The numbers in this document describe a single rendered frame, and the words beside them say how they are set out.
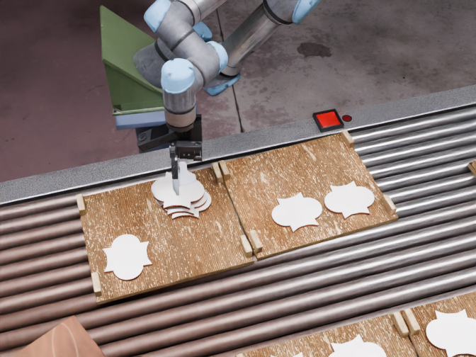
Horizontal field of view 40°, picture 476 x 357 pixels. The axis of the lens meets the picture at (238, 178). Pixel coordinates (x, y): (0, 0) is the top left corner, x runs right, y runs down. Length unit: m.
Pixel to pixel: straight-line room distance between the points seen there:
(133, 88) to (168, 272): 0.69
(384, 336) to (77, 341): 0.71
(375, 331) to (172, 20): 0.87
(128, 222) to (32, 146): 1.69
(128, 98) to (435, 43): 2.34
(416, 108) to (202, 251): 0.88
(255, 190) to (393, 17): 2.54
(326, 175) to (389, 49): 2.12
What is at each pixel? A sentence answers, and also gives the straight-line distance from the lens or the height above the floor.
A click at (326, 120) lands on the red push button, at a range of 2.06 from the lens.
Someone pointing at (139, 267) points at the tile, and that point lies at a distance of 1.69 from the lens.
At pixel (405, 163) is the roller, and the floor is 0.92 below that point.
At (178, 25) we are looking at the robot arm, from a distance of 1.55.
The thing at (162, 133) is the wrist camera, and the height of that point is 1.22.
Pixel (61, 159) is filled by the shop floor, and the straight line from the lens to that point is 3.31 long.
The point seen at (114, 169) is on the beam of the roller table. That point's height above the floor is 0.92.
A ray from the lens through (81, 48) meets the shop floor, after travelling 3.96.
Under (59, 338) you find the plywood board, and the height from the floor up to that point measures 1.04.
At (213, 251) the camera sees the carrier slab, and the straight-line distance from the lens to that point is 1.71.
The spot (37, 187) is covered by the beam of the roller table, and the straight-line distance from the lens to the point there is 1.96.
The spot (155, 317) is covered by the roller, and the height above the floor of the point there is 0.92.
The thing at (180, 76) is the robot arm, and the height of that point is 1.41.
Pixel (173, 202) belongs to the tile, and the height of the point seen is 0.97.
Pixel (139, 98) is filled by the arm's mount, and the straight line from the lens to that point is 2.14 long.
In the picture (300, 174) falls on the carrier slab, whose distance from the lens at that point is 1.88.
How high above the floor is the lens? 2.34
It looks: 49 degrees down
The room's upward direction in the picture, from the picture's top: straight up
